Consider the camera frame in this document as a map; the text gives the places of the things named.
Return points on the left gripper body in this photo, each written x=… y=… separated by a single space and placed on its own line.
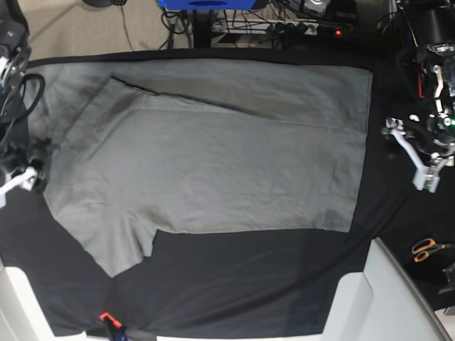
x=433 y=140

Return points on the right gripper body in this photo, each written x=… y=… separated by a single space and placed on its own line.
x=37 y=154

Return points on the grey T-shirt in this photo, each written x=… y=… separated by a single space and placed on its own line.
x=200 y=147

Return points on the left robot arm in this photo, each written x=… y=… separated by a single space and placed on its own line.
x=426 y=64

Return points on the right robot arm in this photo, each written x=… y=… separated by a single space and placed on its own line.
x=20 y=94

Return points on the red black clamp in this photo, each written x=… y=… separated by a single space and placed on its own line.
x=421 y=80

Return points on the black object right edge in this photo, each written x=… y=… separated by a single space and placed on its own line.
x=449 y=274

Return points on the white chair part left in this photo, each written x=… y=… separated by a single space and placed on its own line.
x=21 y=315

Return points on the white chair back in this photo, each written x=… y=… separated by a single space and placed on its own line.
x=381 y=303

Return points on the red clamp front edge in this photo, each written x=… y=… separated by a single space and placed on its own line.
x=109 y=319

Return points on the blue plastic box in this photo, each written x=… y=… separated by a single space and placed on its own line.
x=176 y=5

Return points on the black table cloth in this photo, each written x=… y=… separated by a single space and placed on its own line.
x=267 y=283

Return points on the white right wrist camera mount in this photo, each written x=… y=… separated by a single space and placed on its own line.
x=26 y=181

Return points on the orange handled scissors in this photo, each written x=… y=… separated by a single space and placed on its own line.
x=423 y=249

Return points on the black metal stand post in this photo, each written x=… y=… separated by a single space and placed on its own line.
x=202 y=23

